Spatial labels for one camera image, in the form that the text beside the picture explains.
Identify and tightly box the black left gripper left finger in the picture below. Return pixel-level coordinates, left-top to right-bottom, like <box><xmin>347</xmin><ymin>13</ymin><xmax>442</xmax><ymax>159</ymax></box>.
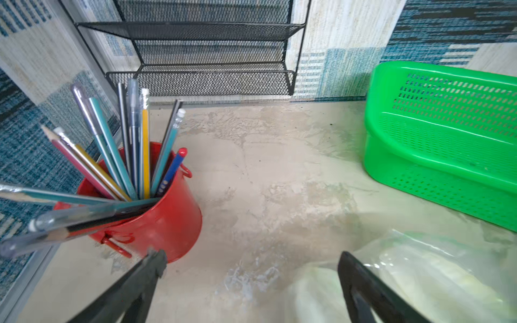
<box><xmin>69</xmin><ymin>250</ymin><xmax>167</xmax><ymax>322</ymax></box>

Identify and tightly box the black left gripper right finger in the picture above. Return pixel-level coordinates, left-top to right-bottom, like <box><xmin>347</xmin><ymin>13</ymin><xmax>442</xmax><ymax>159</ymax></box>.
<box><xmin>337</xmin><ymin>252</ymin><xmax>428</xmax><ymax>322</ymax></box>

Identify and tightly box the clear blue-zip bag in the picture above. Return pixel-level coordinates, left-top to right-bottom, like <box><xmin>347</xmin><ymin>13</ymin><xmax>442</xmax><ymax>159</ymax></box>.
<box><xmin>281</xmin><ymin>231</ymin><xmax>516</xmax><ymax>322</ymax></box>

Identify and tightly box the clear gel pen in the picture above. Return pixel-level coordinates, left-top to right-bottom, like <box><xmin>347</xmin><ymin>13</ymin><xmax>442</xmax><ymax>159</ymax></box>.
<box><xmin>28</xmin><ymin>198</ymin><xmax>160</xmax><ymax>232</ymax></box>

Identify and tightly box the red metal pencil bucket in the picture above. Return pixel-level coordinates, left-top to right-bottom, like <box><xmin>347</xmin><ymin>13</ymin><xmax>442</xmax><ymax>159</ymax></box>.
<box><xmin>90</xmin><ymin>166</ymin><xmax>203</xmax><ymax>263</ymax></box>

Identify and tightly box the blue pen red cap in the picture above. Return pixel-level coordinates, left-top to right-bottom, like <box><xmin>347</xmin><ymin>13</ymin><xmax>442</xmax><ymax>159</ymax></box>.
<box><xmin>156</xmin><ymin>148</ymin><xmax>188</xmax><ymax>197</ymax></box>

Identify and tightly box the gold pencil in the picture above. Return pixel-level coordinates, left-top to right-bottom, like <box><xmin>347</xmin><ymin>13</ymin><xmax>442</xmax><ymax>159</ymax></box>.
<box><xmin>53</xmin><ymin>127</ymin><xmax>132</xmax><ymax>201</ymax></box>

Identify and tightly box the pink pencil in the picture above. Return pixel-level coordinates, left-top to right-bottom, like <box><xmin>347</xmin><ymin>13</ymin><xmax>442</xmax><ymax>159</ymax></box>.
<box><xmin>40</xmin><ymin>125</ymin><xmax>119</xmax><ymax>201</ymax></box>

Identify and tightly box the green plastic perforated basket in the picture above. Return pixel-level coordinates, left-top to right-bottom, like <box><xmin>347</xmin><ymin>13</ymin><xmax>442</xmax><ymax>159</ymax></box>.
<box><xmin>364</xmin><ymin>61</ymin><xmax>516</xmax><ymax>231</ymax></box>

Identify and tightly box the teal pencil white eraser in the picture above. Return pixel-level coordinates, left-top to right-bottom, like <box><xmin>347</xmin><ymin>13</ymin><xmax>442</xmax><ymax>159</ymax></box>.
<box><xmin>151</xmin><ymin>108</ymin><xmax>186</xmax><ymax>197</ymax></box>

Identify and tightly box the yellow pencil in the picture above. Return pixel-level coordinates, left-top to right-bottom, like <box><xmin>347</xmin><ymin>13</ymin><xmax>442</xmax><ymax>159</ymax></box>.
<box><xmin>140</xmin><ymin>88</ymin><xmax>151</xmax><ymax>199</ymax></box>

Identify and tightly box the black wire mesh shelf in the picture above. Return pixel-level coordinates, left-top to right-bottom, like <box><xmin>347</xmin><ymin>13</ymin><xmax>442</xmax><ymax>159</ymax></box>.
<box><xmin>59</xmin><ymin>1</ymin><xmax>311</xmax><ymax>104</ymax></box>

